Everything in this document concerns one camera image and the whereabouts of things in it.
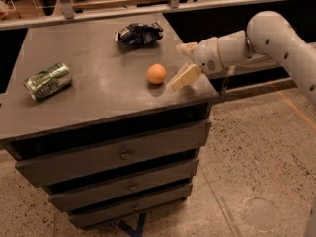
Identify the grey drawer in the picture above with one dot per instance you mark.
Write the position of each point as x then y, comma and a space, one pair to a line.
124, 186
60, 167
130, 206

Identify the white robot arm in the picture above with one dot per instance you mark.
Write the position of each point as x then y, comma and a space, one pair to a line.
257, 176

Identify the orange fruit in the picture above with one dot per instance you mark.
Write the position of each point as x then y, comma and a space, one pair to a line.
156, 74

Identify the bottom grey drawer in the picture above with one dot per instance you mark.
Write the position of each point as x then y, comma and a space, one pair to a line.
130, 206

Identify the green soda can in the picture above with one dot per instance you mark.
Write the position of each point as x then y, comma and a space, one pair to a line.
48, 82

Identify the middle grey drawer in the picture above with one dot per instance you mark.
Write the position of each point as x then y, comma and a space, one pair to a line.
124, 186

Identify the grey drawer cabinet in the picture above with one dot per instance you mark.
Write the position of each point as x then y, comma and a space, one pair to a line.
109, 100

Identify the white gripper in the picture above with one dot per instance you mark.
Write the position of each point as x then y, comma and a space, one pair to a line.
205, 56

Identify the top grey drawer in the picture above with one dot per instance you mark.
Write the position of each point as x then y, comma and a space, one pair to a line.
60, 167

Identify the dark blue chip bag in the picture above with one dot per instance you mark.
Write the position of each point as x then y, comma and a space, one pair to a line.
137, 34

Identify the grey metal railing frame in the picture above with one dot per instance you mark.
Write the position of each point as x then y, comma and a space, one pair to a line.
19, 14

